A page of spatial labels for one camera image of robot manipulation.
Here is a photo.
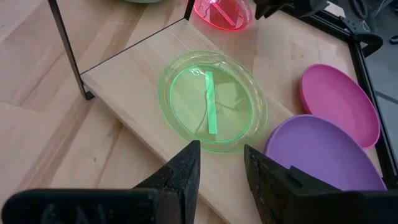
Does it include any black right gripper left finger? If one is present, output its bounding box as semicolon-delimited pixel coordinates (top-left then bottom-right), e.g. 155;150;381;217
133;139;201;224

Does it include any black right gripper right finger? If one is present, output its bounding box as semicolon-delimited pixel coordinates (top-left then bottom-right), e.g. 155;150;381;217
244;144;341;224

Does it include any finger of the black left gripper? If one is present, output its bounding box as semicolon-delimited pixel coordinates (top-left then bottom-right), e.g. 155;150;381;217
254;0;282;20

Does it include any purple plate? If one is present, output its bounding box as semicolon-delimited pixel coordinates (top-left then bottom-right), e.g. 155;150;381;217
263;114;387;191

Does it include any red translucent plate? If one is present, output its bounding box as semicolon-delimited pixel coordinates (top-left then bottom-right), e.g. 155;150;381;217
192;0;253;32

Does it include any green translucent plate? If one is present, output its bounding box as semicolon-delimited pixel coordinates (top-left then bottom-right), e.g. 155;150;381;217
157;50;268;154

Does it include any pink plate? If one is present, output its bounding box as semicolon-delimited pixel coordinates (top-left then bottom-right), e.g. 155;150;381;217
299;63;381;149

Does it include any black metal table frame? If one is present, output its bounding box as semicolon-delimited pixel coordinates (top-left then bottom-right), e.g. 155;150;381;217
279;6;398;189

